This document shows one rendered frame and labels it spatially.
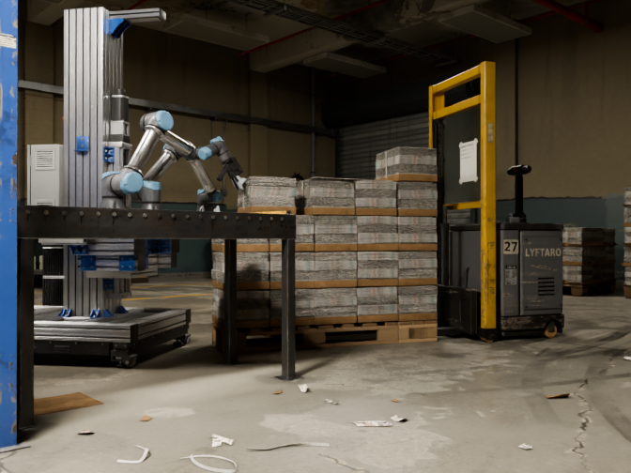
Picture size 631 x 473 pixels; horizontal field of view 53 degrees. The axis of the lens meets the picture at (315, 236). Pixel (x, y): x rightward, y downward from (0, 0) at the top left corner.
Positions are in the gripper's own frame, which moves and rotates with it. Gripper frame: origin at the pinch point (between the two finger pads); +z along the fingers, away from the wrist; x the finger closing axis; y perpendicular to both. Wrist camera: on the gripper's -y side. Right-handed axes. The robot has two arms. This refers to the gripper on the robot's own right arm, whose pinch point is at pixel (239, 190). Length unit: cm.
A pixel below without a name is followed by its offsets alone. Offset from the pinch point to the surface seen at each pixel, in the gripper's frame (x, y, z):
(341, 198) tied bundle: -19, 51, 35
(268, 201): -17.7, 8.1, 13.8
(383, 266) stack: -19, 55, 87
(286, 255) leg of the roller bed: -99, -18, 35
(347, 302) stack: -19, 22, 95
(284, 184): -18.2, 22.1, 9.6
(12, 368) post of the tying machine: -168, -134, 8
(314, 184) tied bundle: -18.6, 39.2, 18.8
